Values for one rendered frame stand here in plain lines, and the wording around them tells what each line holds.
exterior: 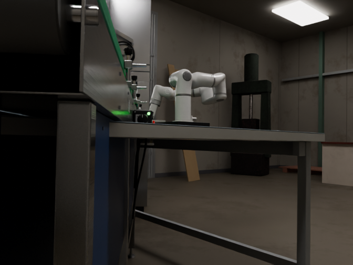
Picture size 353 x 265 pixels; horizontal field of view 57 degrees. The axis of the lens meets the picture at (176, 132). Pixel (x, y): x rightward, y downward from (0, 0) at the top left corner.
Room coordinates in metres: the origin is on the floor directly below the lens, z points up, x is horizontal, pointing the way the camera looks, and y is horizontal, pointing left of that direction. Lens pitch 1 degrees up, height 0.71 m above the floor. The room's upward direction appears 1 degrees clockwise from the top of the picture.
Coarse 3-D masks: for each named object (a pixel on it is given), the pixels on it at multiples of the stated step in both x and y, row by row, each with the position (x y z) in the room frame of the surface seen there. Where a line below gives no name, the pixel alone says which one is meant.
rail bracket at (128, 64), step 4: (124, 48) 1.05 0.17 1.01; (128, 48) 1.04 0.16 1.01; (124, 52) 1.05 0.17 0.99; (128, 52) 1.05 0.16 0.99; (132, 52) 1.07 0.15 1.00; (128, 56) 1.05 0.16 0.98; (124, 60) 1.05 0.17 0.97; (128, 60) 1.05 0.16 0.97; (124, 64) 1.05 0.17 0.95; (128, 64) 1.05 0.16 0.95; (132, 64) 1.06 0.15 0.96; (136, 64) 1.06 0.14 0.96; (140, 64) 1.06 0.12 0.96; (144, 64) 1.06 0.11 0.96; (124, 68) 1.05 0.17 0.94; (128, 68) 1.05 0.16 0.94; (128, 72) 1.05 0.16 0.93; (128, 76) 1.05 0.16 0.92; (128, 80) 1.05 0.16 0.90; (128, 84) 1.05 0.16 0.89
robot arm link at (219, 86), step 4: (216, 76) 1.97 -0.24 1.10; (220, 76) 1.98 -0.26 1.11; (224, 76) 2.02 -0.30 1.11; (216, 80) 1.96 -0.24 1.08; (220, 80) 1.98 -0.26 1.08; (224, 80) 2.06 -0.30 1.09; (216, 84) 1.97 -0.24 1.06; (220, 84) 2.04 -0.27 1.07; (224, 84) 2.05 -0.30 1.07; (216, 88) 2.04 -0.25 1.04; (220, 88) 2.04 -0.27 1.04; (224, 88) 2.05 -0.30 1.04; (216, 92) 2.04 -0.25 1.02; (220, 92) 2.03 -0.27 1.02; (224, 92) 2.04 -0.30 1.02
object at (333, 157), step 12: (324, 144) 5.69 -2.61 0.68; (336, 144) 5.54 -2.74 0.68; (348, 144) 5.39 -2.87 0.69; (324, 156) 5.69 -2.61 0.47; (336, 156) 5.53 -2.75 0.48; (348, 156) 5.39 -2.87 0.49; (324, 168) 5.69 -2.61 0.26; (336, 168) 5.53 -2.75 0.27; (348, 168) 5.39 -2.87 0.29; (324, 180) 5.69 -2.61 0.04; (336, 180) 5.53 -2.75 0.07; (348, 180) 5.38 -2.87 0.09
